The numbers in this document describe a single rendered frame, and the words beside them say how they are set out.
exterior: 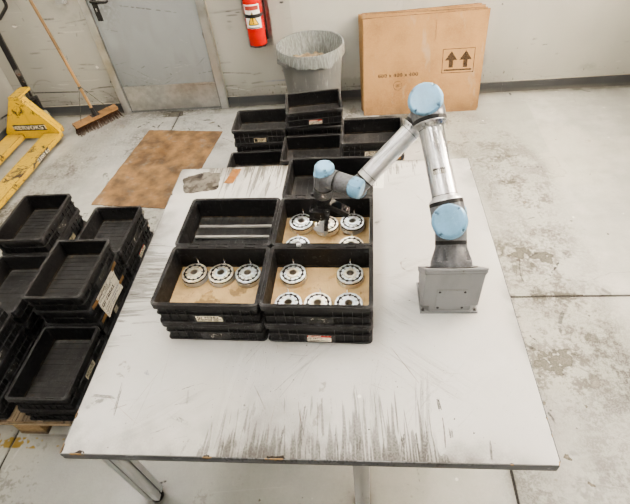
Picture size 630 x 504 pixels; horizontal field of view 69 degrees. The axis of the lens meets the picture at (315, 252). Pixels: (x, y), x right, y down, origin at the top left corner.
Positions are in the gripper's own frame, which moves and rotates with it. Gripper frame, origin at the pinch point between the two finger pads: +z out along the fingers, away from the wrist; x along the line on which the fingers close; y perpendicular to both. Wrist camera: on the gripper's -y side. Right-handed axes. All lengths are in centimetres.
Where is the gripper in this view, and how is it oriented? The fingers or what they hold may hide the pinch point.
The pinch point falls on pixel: (326, 229)
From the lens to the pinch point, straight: 196.3
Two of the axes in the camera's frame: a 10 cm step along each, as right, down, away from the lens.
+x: -0.7, 7.7, -6.3
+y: -10.0, -0.6, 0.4
